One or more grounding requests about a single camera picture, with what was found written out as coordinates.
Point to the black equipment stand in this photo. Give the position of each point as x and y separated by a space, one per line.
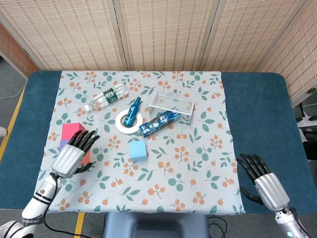
307 138

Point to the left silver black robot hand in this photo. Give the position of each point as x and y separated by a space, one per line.
67 158

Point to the floral patterned tablecloth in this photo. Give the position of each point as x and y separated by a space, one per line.
173 161

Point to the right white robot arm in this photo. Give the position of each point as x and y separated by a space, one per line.
287 225

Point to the pink cube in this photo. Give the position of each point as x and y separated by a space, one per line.
71 131

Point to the blue spray bottle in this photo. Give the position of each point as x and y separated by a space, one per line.
131 112

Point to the purple cube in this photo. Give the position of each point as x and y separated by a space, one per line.
64 144

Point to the dark blue table cover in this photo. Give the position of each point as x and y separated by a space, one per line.
260 111

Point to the orange cube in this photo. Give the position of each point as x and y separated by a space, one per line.
86 158

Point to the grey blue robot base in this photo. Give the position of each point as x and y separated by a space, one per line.
156 225

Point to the blue cookie box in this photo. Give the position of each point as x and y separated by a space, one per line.
158 124

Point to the white tape roll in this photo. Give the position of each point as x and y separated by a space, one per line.
121 126

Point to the light blue cube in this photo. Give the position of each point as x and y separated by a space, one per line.
137 151

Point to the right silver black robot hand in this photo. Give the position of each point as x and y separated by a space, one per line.
270 191

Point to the clear bottle with green label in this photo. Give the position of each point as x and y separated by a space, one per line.
109 98

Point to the woven bamboo folding screen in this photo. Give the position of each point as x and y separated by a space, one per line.
161 32

